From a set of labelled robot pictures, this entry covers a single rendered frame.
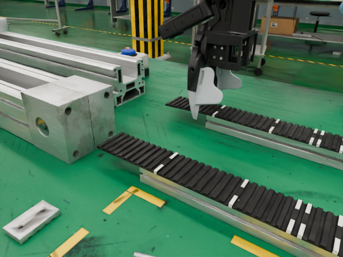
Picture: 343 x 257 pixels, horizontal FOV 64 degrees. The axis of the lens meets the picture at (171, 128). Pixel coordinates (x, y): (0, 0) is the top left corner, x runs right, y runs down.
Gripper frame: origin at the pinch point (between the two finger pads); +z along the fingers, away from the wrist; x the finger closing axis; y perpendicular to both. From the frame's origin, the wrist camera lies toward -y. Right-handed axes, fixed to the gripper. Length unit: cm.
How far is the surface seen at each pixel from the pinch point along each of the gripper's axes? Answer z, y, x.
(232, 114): 0.1, 6.2, -0.7
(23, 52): -4, -50, -5
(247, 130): 1.6, 9.6, -1.9
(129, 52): -3.5, -28.7, 11.9
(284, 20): 39, -95, 474
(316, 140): 0.4, 20.0, -1.2
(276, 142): 2.5, 14.5, -1.3
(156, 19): 27, -212, 271
